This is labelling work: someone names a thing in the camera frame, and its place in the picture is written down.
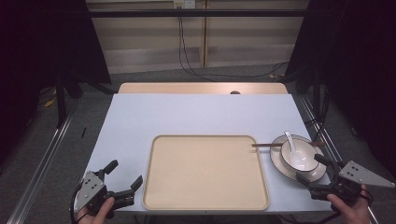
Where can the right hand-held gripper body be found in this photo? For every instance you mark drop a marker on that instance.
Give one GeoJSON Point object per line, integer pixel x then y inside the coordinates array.
{"type": "Point", "coordinates": [345, 182]}

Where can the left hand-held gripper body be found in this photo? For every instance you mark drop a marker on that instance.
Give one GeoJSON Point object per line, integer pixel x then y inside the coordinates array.
{"type": "Point", "coordinates": [93, 194]}

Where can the white bowl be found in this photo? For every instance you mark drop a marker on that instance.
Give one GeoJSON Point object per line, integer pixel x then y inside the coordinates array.
{"type": "Point", "coordinates": [311, 152]}

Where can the white plate with dark rim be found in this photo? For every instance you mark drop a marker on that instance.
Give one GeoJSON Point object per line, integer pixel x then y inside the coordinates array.
{"type": "Point", "coordinates": [275, 157]}

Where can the person's left hand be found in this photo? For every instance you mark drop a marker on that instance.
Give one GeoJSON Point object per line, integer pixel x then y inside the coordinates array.
{"type": "Point", "coordinates": [101, 214]}

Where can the person's right hand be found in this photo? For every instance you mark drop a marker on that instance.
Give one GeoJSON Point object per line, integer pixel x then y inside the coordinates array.
{"type": "Point", "coordinates": [355, 213]}

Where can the white ceramic spoon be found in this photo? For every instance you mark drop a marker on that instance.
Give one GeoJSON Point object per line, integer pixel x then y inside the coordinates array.
{"type": "Point", "coordinates": [298, 160]}

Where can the brown wooden chopstick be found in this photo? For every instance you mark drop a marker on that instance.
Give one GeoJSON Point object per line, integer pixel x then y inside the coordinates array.
{"type": "Point", "coordinates": [267, 144]}

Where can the beige rectangular tray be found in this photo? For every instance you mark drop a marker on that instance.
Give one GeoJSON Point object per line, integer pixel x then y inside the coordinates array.
{"type": "Point", "coordinates": [205, 174]}

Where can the black metal stand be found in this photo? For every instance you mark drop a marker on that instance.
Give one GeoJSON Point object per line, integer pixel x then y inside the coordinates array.
{"type": "Point", "coordinates": [61, 102]}

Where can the white table cover sheet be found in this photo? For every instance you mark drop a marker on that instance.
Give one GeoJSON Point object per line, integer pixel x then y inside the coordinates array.
{"type": "Point", "coordinates": [193, 115]}

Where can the black curtain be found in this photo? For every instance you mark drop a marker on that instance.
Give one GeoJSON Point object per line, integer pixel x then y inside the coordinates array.
{"type": "Point", "coordinates": [37, 46]}
{"type": "Point", "coordinates": [358, 62]}

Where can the black horizontal metal bar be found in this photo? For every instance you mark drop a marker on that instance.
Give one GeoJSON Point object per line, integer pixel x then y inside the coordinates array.
{"type": "Point", "coordinates": [199, 13]}

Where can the metal floor rail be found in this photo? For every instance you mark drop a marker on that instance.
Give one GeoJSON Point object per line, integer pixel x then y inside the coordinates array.
{"type": "Point", "coordinates": [323, 137]}
{"type": "Point", "coordinates": [40, 165]}

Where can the white wall socket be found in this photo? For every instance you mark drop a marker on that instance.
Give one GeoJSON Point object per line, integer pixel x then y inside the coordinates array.
{"type": "Point", "coordinates": [184, 3]}

